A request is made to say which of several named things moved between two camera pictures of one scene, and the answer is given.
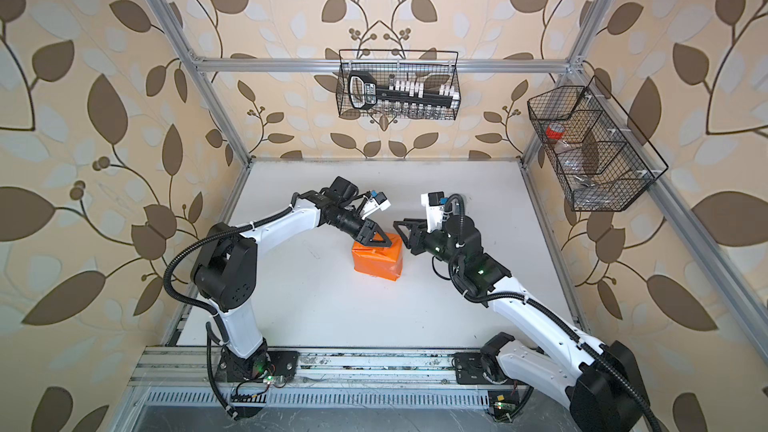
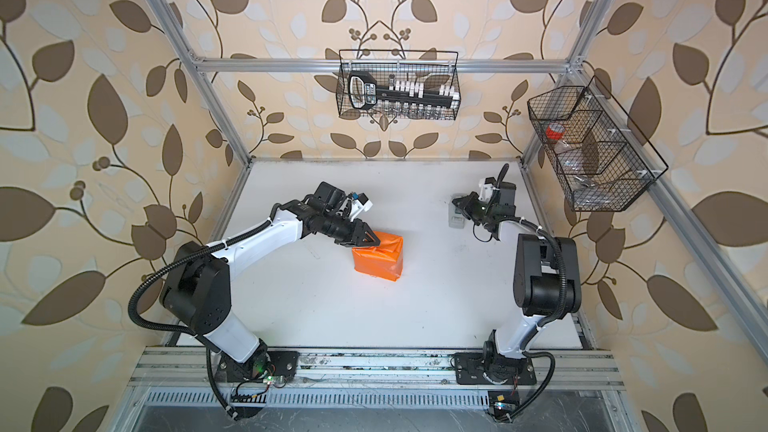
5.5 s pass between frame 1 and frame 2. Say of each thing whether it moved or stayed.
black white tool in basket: stayed
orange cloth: stayed
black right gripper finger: moved
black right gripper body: moved
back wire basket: stayed
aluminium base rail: stayed
